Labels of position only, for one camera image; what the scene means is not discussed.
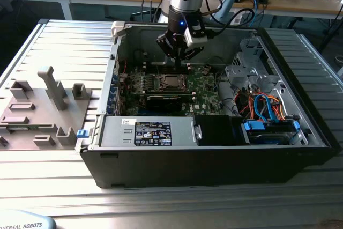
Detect hard disk in blue carrier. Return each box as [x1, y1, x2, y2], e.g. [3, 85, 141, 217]
[240, 120, 301, 145]

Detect thin black looped wire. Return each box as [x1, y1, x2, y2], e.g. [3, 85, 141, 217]
[205, 55, 228, 67]

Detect pale blue teach pendant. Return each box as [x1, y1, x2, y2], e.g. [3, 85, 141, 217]
[0, 210, 57, 229]

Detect silver CPU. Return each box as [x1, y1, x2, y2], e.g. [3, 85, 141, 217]
[163, 76, 182, 87]

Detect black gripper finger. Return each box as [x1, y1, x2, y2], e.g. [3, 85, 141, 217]
[156, 34, 181, 68]
[182, 46, 205, 61]

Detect beige case latch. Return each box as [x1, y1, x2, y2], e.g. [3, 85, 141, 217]
[111, 21, 126, 38]

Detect pale grey slanted panel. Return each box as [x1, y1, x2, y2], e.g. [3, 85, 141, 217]
[211, 0, 239, 22]

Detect green motherboard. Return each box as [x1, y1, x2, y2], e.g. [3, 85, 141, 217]
[117, 64, 225, 116]

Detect orange wire bundle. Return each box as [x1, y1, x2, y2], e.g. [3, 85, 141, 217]
[237, 92, 287, 121]

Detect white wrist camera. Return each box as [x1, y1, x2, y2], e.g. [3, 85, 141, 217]
[183, 14, 209, 49]

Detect blue wire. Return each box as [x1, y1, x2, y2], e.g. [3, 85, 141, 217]
[253, 93, 281, 122]

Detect grey power supply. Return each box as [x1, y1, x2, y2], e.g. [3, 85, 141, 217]
[99, 116, 198, 148]

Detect black open PC case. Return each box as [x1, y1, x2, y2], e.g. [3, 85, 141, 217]
[79, 21, 338, 189]

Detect black graphics card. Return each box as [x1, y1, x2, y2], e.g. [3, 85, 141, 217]
[144, 93, 193, 112]

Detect CPU socket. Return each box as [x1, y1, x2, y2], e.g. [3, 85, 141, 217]
[159, 73, 188, 91]

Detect grey parts rack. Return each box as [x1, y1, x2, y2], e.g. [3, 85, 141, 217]
[0, 65, 93, 151]

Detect grey metal disk bay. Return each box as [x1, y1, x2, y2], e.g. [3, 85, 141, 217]
[224, 38, 287, 93]

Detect black camera cable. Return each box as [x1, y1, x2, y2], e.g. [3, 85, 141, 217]
[206, 8, 257, 38]

